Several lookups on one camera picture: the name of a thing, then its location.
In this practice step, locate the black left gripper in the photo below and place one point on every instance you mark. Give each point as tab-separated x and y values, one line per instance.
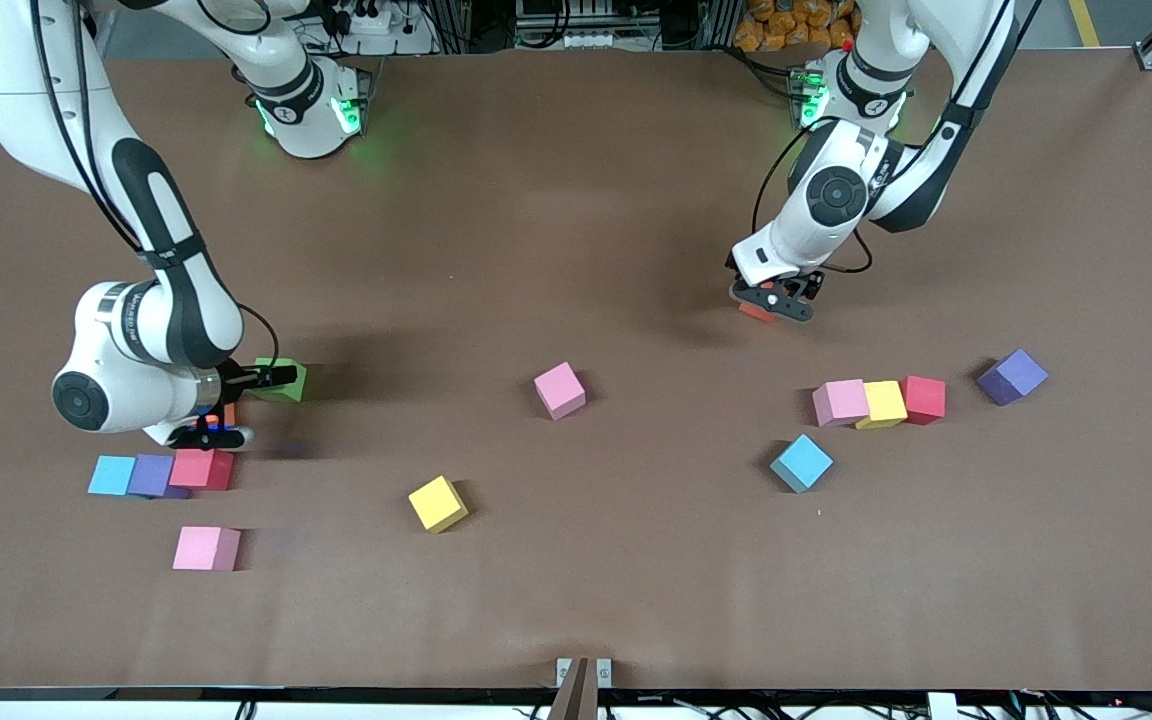
814	285

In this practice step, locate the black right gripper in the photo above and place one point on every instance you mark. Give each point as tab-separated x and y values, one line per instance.
234	381

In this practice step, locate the green foam block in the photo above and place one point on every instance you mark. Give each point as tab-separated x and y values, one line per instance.
286	395

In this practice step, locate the orange foam block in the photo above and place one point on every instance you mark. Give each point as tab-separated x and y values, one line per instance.
229	415
754	314

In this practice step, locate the light blue foam block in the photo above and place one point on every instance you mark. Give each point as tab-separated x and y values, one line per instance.
112	476
801	461

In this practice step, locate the yellow foam block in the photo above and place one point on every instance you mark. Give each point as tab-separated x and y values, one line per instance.
436	503
884	403

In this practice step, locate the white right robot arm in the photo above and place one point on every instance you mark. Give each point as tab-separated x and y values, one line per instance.
151	390

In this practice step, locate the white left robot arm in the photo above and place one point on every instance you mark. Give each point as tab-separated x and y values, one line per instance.
796	240

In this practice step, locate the red foam block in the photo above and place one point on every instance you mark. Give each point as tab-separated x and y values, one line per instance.
198	467
924	397

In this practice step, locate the pink foam block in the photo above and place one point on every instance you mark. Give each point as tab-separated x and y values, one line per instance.
558	389
204	547
840	401

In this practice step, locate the purple foam block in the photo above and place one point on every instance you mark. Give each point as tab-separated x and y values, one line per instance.
151	474
1014	375

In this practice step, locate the pile of orange objects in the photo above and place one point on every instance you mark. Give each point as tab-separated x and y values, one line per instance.
776	25

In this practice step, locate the brown table cover sheet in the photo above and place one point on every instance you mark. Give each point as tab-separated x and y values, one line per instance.
576	560

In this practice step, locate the aluminium equipment rack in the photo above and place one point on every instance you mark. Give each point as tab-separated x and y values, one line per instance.
451	20

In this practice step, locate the small white box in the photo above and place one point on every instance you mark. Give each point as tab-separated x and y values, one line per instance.
941	708

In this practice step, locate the small metal bracket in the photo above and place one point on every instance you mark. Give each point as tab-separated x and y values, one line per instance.
563	672

